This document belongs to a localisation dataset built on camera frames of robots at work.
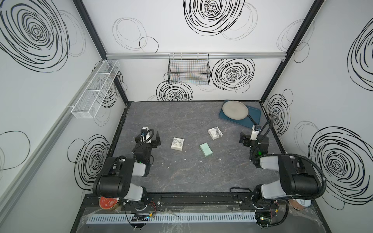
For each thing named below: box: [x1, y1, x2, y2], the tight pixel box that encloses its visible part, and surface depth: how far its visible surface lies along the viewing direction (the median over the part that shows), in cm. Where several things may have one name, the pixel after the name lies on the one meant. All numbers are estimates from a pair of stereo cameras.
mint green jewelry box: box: [199, 142, 214, 158], surface depth 93 cm
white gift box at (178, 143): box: [170, 136, 185, 152], surface depth 93 cm
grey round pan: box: [221, 100, 258, 126], surface depth 115 cm
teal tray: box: [218, 99, 262, 129], surface depth 111 cm
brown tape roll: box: [288, 199, 307, 211], surface depth 72 cm
